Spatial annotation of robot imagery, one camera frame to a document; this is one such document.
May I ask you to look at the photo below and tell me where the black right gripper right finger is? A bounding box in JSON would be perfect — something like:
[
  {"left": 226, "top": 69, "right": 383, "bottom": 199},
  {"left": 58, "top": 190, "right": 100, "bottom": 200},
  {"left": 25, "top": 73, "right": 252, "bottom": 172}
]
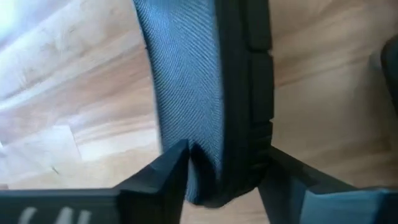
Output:
[{"left": 257, "top": 146, "right": 355, "bottom": 224}]

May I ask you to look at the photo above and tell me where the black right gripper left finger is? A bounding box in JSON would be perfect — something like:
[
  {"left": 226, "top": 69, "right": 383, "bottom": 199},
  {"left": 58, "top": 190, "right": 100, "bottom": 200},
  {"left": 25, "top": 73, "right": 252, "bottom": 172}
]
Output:
[{"left": 114, "top": 139, "right": 190, "bottom": 224}]

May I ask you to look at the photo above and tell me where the black rubber slide sandal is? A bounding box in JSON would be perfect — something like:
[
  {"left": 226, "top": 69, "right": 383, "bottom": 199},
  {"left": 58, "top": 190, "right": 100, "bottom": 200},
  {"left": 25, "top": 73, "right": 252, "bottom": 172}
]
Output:
[
  {"left": 379, "top": 37, "right": 398, "bottom": 118},
  {"left": 132, "top": 0, "right": 275, "bottom": 208}
]

